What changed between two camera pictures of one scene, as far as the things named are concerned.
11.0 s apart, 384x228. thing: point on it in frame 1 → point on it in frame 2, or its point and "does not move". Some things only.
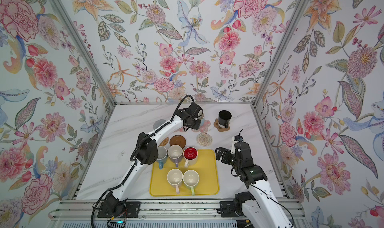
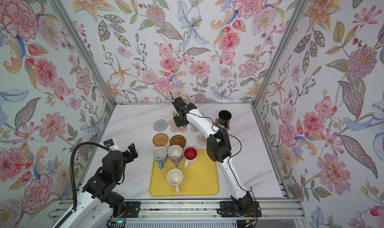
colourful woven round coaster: (204, 139) does not move
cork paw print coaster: (220, 129) does not move
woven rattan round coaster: (164, 142) does not move
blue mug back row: (162, 153) does not move
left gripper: (194, 123) → (128, 154)
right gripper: (226, 155) → (180, 120)
